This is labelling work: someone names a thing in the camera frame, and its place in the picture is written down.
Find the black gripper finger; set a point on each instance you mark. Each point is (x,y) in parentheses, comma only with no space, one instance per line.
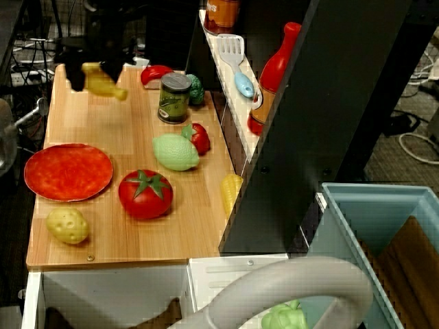
(76,78)
(113,71)

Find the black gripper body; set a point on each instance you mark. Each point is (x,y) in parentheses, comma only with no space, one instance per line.
(96,51)

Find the yellow toy banana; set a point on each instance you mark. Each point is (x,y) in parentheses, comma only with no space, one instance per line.
(103,85)

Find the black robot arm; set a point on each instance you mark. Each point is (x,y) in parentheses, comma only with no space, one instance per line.
(103,20)

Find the orange red round plate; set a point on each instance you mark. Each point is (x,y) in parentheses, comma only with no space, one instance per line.
(68,173)

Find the red toy chili pepper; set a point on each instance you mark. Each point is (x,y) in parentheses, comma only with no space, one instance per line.
(152,73)

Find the white power strip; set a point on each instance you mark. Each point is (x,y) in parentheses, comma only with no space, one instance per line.
(24,78)

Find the green pickle toy can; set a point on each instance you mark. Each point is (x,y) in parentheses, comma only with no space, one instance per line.
(174,99)

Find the green toy broccoli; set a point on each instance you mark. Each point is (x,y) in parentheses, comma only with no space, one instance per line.
(196,89)

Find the pale green toy lemon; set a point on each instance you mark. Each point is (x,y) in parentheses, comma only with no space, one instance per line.
(175,152)

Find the small red toy strawberry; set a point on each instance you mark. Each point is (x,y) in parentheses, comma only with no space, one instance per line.
(200,138)

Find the orange beans toy can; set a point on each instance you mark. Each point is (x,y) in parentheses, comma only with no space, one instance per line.
(221,15)

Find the large red toy tomato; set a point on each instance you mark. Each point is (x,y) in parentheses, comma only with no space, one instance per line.
(145,198)

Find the white shelf ledge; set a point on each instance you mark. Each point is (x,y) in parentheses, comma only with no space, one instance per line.
(240,116)

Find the yellow toy potato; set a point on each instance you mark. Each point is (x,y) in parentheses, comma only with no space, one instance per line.
(67,226)

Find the red toy ketchup bottle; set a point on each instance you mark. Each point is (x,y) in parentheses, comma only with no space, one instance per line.
(271,82)

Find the yellow toy corn cob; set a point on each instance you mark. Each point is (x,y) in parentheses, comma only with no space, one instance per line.
(230,193)

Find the dark grey upright panel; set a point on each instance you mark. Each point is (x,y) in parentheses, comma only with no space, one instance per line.
(302,137)

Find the white toy kitchen sink unit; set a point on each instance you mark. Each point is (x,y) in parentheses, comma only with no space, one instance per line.
(120,288)

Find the grey toy faucet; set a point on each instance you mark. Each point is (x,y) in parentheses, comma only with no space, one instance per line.
(291,277)

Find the blue plastic bin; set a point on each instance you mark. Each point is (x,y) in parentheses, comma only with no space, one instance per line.
(350,219)

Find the black frame post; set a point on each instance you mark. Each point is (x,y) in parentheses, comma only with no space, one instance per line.
(384,96)

